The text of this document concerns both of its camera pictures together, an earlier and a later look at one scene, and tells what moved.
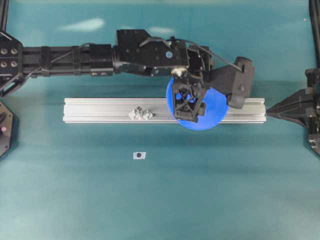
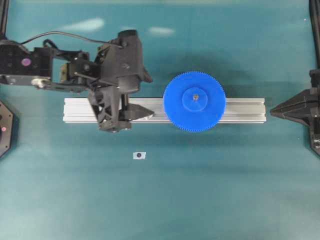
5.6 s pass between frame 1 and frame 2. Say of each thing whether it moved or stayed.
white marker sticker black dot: stayed
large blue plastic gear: stayed
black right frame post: stayed
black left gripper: moved
